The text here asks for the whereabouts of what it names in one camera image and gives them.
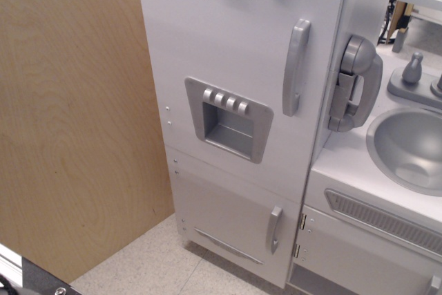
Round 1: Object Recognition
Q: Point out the grey ice dispenser panel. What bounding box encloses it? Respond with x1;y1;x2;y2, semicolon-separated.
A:
184;77;273;164

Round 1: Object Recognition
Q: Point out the grey oven door handle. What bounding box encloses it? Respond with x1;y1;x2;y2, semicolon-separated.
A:
424;275;442;295

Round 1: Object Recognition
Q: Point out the grey toy telephone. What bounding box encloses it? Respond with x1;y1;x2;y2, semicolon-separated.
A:
328;35;383;132

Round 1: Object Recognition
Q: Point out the white toy fridge door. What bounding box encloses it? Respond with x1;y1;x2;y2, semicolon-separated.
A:
141;0;342;202

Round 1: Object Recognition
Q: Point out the white lower freezer door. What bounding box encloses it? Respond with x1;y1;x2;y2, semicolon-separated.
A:
171;166;304;289

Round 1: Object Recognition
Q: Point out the brass hinge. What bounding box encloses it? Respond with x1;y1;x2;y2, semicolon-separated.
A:
293;243;300;258
299;213;307;229

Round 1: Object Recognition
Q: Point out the grey vent grille panel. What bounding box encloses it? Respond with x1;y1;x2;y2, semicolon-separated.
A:
324;189;441;256

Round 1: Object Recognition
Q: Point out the lower brass hinge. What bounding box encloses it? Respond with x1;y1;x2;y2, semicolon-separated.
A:
293;243;300;258

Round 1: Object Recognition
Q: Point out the grey fridge door handle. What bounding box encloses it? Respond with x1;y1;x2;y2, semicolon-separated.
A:
282;19;311;117

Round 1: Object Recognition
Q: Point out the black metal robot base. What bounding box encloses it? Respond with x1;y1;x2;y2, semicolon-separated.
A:
1;244;81;295

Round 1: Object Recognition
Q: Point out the grey freezer door handle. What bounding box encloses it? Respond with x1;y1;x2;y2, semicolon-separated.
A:
265;206;283;254

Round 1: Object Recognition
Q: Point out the upper brass hinge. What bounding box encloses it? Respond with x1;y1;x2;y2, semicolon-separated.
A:
299;213;307;229

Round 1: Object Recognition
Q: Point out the grey toy sink basin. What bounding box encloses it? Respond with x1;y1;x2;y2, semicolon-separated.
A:
366;108;441;197

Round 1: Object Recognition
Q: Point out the white toy kitchen cabinet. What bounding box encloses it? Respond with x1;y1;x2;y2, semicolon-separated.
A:
164;0;441;286

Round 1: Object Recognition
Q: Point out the grey toy faucet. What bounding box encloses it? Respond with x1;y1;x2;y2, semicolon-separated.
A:
387;52;441;109

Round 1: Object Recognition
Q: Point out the white oven door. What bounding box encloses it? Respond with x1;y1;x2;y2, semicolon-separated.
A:
289;207;441;294

